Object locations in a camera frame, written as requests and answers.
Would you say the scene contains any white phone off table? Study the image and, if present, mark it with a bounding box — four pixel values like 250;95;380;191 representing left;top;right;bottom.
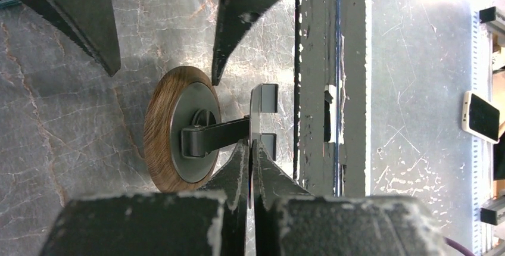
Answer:
461;90;500;145

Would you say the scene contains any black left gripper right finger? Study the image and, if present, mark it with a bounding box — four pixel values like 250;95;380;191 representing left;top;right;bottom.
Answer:
251;141;446;255

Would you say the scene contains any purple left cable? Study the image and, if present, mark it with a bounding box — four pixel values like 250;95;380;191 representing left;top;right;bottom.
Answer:
444;236;476;256

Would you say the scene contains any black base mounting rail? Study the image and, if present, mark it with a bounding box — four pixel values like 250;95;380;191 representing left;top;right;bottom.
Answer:
292;0;366;197

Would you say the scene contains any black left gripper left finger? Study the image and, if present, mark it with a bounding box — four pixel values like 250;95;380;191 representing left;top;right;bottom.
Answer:
40;140;250;255

